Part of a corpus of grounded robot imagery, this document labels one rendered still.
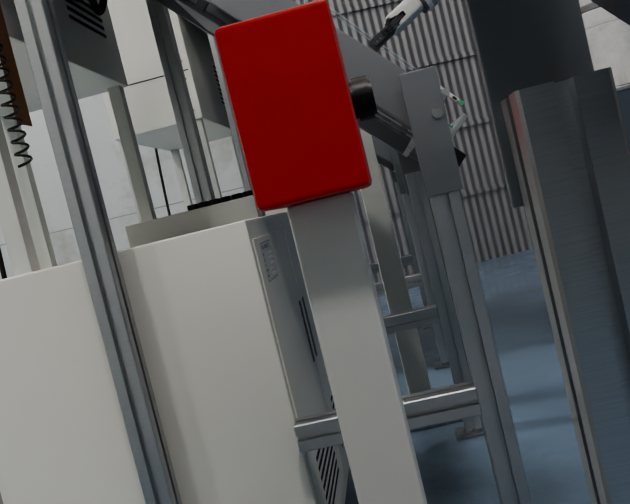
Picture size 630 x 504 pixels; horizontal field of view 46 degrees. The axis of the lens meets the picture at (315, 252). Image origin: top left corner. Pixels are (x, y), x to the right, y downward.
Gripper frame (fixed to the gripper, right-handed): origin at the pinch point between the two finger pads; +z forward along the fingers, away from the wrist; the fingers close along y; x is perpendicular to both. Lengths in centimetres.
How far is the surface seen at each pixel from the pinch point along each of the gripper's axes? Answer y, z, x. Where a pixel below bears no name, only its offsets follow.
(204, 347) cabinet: 103, 66, 26
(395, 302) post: 14, 46, 54
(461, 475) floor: 58, 59, 83
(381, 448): 144, 49, 44
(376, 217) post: 14, 34, 34
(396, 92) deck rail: 105, 20, 20
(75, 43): 61, 53, -35
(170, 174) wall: -273, 109, -68
